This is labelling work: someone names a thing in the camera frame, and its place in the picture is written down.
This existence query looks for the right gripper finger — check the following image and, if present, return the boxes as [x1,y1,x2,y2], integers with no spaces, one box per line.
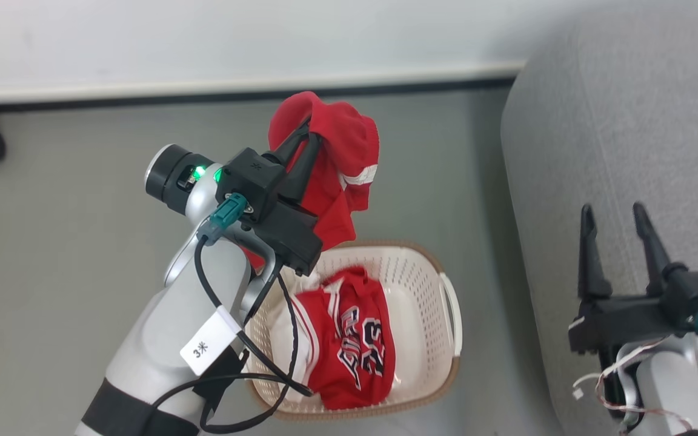
[633,202,672,296]
[577,205,614,301]

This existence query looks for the cream perforated laundry basket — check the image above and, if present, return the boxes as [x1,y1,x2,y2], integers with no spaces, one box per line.
[243,240,463,422]

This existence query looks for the white black baseboard strip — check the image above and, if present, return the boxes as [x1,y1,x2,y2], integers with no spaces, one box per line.
[0,59,527,114]

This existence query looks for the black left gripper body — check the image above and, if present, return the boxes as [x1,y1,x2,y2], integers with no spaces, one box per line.
[216,148,288,226]

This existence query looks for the white cloth garment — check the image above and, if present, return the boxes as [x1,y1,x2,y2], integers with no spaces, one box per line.
[267,269,325,401]

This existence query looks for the red basketball jersey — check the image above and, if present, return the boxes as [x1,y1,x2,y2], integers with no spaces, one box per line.
[291,265,397,411]

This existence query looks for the plain red garment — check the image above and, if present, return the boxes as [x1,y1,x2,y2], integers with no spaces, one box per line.
[245,91,381,271]

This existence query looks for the thin black cable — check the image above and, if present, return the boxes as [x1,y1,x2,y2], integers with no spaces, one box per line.
[143,271,300,435]
[194,235,314,398]

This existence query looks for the grey fabric sofa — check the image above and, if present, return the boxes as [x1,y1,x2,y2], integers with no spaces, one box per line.
[500,0,698,436]

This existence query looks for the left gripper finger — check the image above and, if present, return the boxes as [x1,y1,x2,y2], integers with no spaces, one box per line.
[279,133,324,203]
[262,118,313,167]

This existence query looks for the thin white red wires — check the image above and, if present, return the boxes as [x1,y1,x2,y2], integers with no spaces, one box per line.
[572,336,696,434]

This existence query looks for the white cable label tag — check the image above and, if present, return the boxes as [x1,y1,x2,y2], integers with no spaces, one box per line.
[179,305,244,377]

